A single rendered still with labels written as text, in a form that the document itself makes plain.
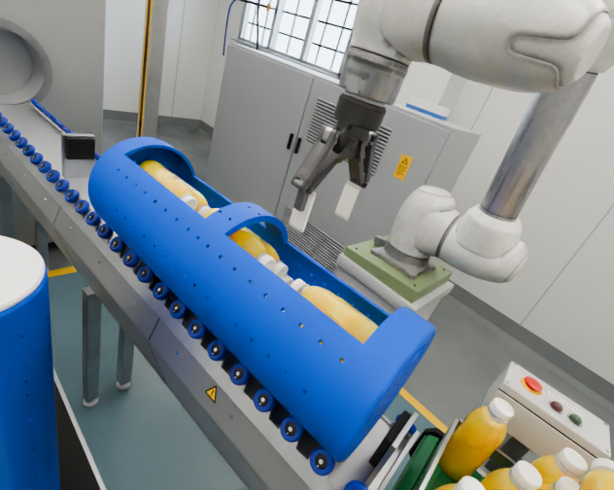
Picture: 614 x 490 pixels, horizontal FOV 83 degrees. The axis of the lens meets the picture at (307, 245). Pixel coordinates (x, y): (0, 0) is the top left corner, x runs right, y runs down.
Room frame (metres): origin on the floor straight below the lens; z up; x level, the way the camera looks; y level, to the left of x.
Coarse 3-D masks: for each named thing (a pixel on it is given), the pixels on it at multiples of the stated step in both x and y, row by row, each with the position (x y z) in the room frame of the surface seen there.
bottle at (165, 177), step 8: (152, 160) 0.87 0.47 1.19; (144, 168) 0.84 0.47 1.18; (152, 168) 0.83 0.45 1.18; (160, 168) 0.84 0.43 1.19; (160, 176) 0.81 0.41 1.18; (168, 176) 0.81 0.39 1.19; (176, 176) 0.84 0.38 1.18; (168, 184) 0.79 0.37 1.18; (176, 184) 0.79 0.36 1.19; (184, 184) 0.81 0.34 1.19; (176, 192) 0.77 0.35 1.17; (184, 192) 0.78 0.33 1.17
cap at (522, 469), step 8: (520, 464) 0.40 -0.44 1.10; (528, 464) 0.40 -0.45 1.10; (512, 472) 0.39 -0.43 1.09; (520, 472) 0.38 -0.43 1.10; (528, 472) 0.39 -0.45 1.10; (536, 472) 0.39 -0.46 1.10; (520, 480) 0.38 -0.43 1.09; (528, 480) 0.37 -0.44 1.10; (536, 480) 0.38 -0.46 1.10; (528, 488) 0.37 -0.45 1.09; (536, 488) 0.37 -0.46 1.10
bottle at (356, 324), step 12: (300, 288) 0.56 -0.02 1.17; (312, 288) 0.56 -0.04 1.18; (312, 300) 0.53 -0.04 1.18; (324, 300) 0.53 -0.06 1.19; (336, 300) 0.53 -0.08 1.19; (324, 312) 0.51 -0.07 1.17; (336, 312) 0.51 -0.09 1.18; (348, 312) 0.51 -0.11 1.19; (348, 324) 0.49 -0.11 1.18; (360, 324) 0.49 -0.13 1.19; (372, 324) 0.50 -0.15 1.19; (360, 336) 0.47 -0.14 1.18
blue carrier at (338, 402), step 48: (144, 144) 0.86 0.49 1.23; (96, 192) 0.76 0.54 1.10; (144, 192) 0.70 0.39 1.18; (144, 240) 0.64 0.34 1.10; (192, 240) 0.59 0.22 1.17; (192, 288) 0.54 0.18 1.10; (240, 288) 0.51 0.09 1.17; (288, 288) 0.50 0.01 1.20; (336, 288) 0.69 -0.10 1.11; (240, 336) 0.46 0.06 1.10; (288, 336) 0.44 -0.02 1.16; (336, 336) 0.43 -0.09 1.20; (384, 336) 0.43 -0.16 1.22; (432, 336) 0.52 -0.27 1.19; (288, 384) 0.40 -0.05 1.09; (336, 384) 0.38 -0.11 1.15; (384, 384) 0.37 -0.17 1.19; (336, 432) 0.35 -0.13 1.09
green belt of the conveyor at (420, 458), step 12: (420, 444) 0.55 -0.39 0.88; (432, 444) 0.55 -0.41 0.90; (420, 456) 0.51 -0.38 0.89; (432, 456) 0.52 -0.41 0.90; (408, 468) 0.48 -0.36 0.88; (420, 468) 0.48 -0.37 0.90; (408, 480) 0.45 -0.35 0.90; (420, 480) 0.45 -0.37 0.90; (432, 480) 0.46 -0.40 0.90; (444, 480) 0.47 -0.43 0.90; (456, 480) 0.48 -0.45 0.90; (480, 480) 0.50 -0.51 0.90
